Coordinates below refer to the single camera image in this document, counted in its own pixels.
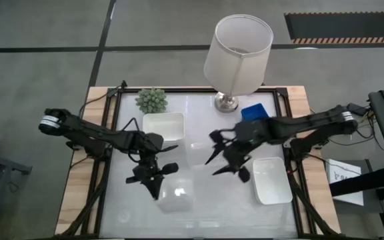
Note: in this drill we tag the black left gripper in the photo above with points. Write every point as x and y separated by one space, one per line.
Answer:
148 166

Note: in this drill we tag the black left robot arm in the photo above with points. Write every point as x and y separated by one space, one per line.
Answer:
88 130

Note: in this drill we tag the white shade table lamp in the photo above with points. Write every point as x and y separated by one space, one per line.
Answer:
238 60

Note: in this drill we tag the black power adapter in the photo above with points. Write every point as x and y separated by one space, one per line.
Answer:
359 108

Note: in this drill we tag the white printed paper sign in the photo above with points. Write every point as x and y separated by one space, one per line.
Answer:
342 166

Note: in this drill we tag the black hazard-striped floor mat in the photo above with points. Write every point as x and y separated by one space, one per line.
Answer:
345 26

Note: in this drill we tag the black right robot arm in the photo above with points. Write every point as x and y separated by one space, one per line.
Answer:
312 121

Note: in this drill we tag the green artificial succulent plant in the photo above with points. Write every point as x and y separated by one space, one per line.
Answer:
151 101

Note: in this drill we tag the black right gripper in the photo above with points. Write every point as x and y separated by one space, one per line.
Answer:
245 136

